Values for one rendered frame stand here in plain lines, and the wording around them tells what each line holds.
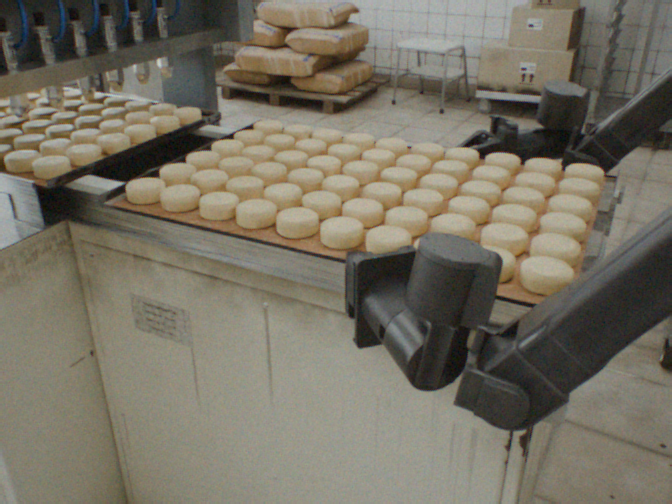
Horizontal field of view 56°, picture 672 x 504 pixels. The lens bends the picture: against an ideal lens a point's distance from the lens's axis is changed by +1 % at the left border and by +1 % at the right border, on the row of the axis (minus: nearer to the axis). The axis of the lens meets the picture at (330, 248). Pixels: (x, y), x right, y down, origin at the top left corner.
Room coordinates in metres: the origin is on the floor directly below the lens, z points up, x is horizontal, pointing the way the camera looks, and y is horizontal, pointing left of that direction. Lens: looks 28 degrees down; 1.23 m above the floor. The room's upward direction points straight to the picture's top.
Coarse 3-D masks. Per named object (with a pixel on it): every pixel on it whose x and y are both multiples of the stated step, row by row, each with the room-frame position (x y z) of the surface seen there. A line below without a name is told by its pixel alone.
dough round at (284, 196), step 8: (280, 184) 0.77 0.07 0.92; (288, 184) 0.77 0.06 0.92; (264, 192) 0.75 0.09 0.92; (272, 192) 0.74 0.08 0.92; (280, 192) 0.74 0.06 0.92; (288, 192) 0.74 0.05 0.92; (296, 192) 0.74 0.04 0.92; (272, 200) 0.73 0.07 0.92; (280, 200) 0.72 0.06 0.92; (288, 200) 0.73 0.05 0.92; (296, 200) 0.73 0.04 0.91; (280, 208) 0.72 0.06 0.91
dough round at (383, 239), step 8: (368, 232) 0.63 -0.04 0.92; (376, 232) 0.62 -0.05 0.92; (384, 232) 0.62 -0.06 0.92; (392, 232) 0.62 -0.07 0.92; (400, 232) 0.62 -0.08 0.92; (408, 232) 0.62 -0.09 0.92; (368, 240) 0.61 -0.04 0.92; (376, 240) 0.60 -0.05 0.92; (384, 240) 0.60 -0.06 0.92; (392, 240) 0.60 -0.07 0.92; (400, 240) 0.60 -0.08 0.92; (408, 240) 0.61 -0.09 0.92; (368, 248) 0.61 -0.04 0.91; (376, 248) 0.60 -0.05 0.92; (384, 248) 0.60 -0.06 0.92; (392, 248) 0.59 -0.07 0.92
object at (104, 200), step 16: (208, 144) 0.96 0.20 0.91; (176, 160) 0.89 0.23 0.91; (144, 176) 0.83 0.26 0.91; (608, 176) 0.85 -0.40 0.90; (112, 192) 0.77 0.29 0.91; (608, 192) 0.79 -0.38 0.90; (112, 208) 0.74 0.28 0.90; (128, 208) 0.73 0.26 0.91; (608, 208) 0.74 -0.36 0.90; (192, 224) 0.68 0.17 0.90; (256, 240) 0.64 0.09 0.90; (592, 240) 0.65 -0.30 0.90; (320, 256) 0.61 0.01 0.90; (592, 256) 0.61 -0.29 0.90; (528, 304) 0.51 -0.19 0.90
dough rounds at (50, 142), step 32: (32, 96) 1.24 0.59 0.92; (96, 96) 1.24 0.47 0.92; (0, 128) 1.08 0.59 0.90; (32, 128) 1.03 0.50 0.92; (64, 128) 1.02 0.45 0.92; (96, 128) 1.06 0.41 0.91; (128, 128) 1.02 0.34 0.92; (160, 128) 1.06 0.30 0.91; (0, 160) 0.89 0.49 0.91; (32, 160) 0.87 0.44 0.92; (64, 160) 0.86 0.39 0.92
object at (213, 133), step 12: (192, 132) 1.10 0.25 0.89; (204, 132) 1.09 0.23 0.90; (216, 132) 1.08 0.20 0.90; (228, 132) 1.07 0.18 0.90; (168, 144) 1.13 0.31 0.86; (180, 144) 1.12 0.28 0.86; (192, 144) 1.10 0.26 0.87; (204, 144) 1.09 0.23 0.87; (612, 204) 0.78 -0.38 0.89; (612, 216) 0.78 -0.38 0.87
